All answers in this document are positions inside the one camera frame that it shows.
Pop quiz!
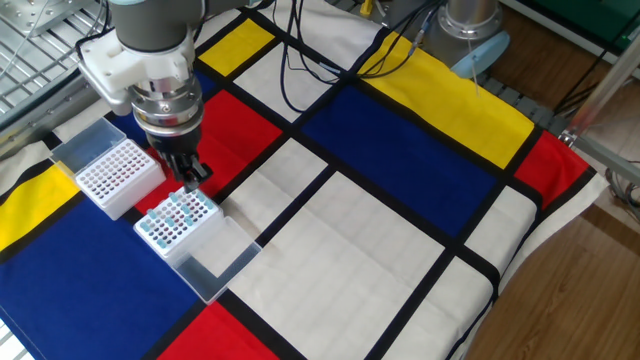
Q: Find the grey cable silver connector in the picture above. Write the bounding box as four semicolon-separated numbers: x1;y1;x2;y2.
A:
294;22;436;81

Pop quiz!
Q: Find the black cable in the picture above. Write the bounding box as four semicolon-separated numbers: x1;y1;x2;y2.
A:
279;0;346;114
349;0;446;81

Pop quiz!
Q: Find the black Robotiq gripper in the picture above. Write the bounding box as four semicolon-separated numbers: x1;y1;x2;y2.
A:
144;122;213;194

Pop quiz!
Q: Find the white pipette tip box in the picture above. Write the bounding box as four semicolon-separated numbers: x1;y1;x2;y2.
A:
49;117;167;221
132;187;263;305

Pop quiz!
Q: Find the grey cable bundle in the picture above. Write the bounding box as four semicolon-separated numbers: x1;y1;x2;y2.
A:
603;159;640;224

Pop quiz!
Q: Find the aluminium frame beam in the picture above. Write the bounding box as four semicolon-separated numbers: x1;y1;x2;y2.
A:
559;130;640;186

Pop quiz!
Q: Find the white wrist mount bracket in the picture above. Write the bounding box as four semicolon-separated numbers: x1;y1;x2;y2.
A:
77;32;197;117

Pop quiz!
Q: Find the perforated metal plate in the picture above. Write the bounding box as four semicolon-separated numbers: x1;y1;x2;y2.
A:
0;0;96;37

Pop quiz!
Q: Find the aluminium frame post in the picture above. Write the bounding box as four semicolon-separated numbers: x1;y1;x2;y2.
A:
567;29;640;136

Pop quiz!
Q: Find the silver wrist coupling flange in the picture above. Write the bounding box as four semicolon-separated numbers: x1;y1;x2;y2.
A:
127;74;205;139

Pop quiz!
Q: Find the Mondrian pattern colour-block tablecloth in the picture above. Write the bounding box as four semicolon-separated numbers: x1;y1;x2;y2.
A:
0;0;611;360

